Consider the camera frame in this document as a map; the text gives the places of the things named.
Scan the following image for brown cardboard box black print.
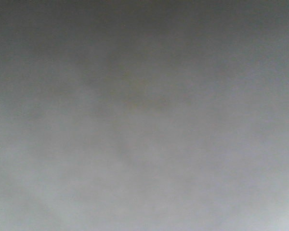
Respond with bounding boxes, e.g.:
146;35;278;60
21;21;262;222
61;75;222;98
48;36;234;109
0;0;289;231

